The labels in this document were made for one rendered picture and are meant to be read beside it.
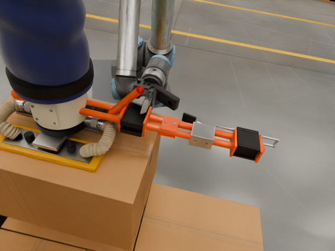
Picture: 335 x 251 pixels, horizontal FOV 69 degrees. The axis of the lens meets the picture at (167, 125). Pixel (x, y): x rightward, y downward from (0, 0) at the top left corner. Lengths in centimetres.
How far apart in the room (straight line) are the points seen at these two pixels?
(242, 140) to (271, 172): 168
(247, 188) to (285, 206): 32
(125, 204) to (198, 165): 150
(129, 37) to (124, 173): 55
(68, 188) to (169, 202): 66
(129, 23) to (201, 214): 96
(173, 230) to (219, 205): 29
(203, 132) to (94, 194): 37
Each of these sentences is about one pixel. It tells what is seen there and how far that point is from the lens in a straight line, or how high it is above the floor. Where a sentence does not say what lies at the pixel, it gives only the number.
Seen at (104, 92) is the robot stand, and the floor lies 75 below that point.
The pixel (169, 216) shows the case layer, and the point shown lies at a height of 54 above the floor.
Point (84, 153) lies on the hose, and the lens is 79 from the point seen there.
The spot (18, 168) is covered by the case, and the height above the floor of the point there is 105.
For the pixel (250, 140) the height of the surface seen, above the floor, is 120.
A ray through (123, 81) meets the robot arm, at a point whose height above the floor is 111.
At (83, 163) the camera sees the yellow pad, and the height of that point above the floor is 107.
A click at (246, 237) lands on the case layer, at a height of 54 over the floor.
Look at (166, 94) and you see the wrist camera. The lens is 85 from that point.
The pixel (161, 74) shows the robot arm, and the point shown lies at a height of 121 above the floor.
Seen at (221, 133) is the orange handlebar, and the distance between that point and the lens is 78.
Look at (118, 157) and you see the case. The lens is 84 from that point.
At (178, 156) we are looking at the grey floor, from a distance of 221.
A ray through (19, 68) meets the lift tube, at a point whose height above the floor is 136.
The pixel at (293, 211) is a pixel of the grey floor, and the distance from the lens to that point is 229.
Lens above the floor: 171
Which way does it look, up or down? 44 degrees down
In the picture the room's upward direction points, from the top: 10 degrees clockwise
